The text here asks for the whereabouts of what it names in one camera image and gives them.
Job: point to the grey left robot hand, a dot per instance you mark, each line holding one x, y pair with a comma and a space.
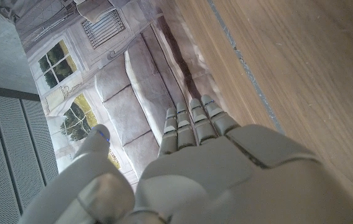
210, 180

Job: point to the printed sofa room backdrop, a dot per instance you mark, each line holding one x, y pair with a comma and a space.
117, 77

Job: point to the grey perforated wall panel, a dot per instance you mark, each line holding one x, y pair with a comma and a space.
8, 155

